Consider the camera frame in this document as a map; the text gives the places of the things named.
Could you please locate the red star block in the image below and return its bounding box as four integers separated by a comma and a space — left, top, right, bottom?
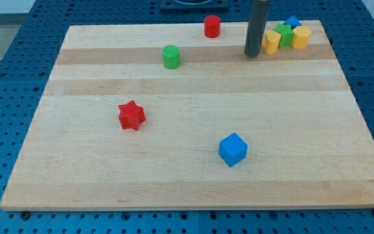
118, 100, 146, 131

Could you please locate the green star block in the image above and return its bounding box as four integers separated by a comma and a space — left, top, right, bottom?
274, 23, 294, 49

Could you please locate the wooden board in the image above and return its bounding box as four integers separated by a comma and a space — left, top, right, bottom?
0, 20, 374, 211

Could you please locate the blue cube block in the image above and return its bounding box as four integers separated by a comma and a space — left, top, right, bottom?
218, 133, 248, 167

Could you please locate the green cylinder block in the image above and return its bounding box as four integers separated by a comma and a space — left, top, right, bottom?
162, 45, 181, 69

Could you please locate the red cylinder block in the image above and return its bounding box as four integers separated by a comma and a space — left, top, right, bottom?
204, 15, 221, 38

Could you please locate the yellow block left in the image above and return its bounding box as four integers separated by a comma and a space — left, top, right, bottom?
262, 31, 282, 55

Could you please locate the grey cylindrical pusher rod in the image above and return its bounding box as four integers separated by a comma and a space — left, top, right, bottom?
244, 0, 271, 58

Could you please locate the yellow hexagon block right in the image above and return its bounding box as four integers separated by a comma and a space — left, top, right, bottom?
291, 26, 312, 49

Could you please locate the blue triangle block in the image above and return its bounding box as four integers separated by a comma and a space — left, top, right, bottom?
284, 16, 302, 29

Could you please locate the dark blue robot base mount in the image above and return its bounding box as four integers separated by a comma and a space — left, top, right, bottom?
160, 0, 229, 11

